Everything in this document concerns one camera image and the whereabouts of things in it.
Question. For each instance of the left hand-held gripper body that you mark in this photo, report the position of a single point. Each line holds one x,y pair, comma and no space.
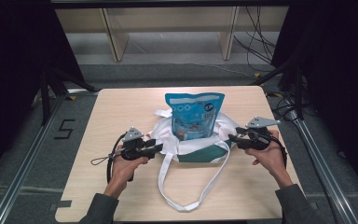
133,146

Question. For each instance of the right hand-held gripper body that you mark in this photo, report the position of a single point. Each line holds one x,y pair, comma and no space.
259,138

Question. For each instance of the white tote bag coloured shapes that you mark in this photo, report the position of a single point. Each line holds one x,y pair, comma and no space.
199,149

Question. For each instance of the blue snack pouch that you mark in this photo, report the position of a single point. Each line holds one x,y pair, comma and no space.
194,115

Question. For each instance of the person's right hand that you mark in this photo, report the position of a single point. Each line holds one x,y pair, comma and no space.
272,160

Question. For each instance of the person's left hand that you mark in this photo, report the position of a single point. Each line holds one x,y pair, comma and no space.
122,174

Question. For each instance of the black metal stand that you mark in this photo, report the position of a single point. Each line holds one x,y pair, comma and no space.
297,90
46,99

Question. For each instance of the black curtain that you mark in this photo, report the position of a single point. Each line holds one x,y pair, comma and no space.
9,62
341,77

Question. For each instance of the black overhead bar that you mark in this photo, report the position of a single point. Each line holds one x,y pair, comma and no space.
167,3

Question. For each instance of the long aluminium rail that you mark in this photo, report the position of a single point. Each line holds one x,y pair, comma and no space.
21,168
323,168

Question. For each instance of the short aluminium rail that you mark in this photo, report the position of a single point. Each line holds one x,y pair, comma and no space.
80,91

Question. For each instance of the light wooden desk frame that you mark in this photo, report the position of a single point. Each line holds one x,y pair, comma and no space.
118,40

